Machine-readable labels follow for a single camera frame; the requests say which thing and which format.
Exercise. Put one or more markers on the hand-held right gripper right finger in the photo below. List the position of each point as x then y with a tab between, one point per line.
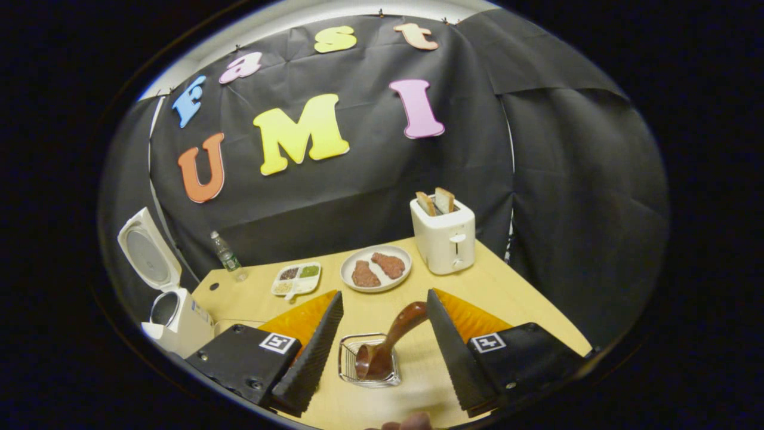
453	358

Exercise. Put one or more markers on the clear plastic water bottle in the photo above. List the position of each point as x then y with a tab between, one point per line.
228	257

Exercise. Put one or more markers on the brown wooden spoon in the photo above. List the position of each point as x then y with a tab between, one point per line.
394	334

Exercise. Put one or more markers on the white round plate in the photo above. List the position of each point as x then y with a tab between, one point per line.
349	278

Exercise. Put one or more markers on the toasted bread slice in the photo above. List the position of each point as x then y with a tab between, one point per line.
425	204
444	200

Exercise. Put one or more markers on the brown meat piece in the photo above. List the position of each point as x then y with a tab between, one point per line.
365	275
389	266

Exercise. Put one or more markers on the white toaster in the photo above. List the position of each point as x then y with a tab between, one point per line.
444	245

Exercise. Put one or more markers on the divided dish of grains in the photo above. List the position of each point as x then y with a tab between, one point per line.
298	280

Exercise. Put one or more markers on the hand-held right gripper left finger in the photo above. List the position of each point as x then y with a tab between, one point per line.
313	358

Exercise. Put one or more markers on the white rice cooker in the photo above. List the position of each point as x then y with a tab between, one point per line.
185	325

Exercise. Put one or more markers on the black backdrop cloth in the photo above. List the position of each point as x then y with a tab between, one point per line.
567	179

